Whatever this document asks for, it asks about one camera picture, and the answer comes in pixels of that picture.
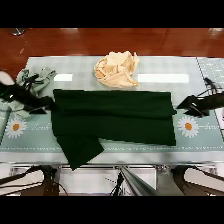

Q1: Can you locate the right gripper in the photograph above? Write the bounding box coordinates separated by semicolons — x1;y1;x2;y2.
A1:
176;93;221;118

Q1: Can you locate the dark green shirt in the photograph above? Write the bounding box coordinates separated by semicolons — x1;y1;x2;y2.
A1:
50;88;178;171

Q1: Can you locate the cream garment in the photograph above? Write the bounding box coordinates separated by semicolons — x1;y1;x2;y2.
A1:
93;50;141;90

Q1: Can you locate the pale green garment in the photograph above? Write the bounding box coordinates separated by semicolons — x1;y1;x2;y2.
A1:
9;67;58;120

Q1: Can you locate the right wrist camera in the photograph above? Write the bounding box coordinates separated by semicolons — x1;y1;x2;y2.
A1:
203;77;220;96

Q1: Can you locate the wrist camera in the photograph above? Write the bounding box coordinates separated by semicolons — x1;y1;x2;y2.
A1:
203;77;220;96
23;73;40;89

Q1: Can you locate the silver frame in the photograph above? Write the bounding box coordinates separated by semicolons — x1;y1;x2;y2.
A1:
0;161;224;197

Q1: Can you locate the black cable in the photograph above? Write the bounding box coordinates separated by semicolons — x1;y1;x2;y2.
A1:
109;171;126;197

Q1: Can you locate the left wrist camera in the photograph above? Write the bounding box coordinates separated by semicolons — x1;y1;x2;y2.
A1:
23;73;40;89

